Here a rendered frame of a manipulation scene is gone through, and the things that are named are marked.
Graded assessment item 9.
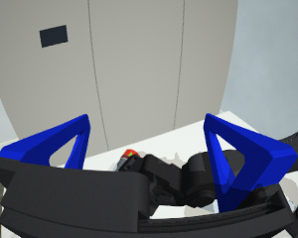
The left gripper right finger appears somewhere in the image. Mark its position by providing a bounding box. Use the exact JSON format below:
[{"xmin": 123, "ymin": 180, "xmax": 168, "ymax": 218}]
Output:
[{"xmin": 203, "ymin": 113, "xmax": 298, "ymax": 213}]

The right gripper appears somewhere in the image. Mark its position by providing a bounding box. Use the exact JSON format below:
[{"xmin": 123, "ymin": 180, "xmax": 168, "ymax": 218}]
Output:
[{"xmin": 150, "ymin": 198, "xmax": 162, "ymax": 216}]

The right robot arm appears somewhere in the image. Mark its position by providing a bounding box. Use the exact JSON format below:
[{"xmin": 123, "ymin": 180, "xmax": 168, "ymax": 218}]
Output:
[{"xmin": 118, "ymin": 132, "xmax": 298, "ymax": 238}]

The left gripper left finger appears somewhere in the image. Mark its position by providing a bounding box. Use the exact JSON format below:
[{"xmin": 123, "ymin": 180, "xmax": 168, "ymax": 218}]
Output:
[{"xmin": 0, "ymin": 114, "xmax": 90, "ymax": 169}]

